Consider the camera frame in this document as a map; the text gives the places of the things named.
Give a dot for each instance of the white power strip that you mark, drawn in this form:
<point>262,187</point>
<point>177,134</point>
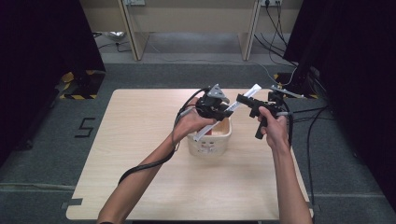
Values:
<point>272,2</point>
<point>134,2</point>

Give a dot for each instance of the grey tape strip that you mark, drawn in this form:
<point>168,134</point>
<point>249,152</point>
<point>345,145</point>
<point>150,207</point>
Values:
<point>315,207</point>
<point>72,203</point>

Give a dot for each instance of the person's right hand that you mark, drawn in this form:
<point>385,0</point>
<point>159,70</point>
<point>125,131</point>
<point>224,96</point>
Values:
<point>277,130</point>

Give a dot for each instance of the red drink can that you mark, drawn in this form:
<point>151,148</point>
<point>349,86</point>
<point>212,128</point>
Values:
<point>210,132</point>

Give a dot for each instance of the cream square bin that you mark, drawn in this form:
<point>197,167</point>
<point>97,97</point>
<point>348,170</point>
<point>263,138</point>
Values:
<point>209,146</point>

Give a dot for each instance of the black stand base striped tape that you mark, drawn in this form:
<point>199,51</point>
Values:
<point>306,90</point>
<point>84,84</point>

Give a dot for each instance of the dark curtain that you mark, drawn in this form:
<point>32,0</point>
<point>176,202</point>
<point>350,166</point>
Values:
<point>358,77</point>
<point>40,62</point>

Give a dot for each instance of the person's left hand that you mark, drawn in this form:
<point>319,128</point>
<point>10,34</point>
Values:
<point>186,124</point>

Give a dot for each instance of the crumpled silver foil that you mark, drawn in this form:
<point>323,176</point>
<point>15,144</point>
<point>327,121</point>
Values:
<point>114,35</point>

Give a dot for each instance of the light wooden desk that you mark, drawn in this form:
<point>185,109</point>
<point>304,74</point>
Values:
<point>193,15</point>

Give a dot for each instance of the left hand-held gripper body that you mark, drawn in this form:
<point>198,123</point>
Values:
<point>211,105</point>

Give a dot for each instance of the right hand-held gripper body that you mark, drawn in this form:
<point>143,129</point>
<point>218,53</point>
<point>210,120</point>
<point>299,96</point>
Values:
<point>275,104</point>

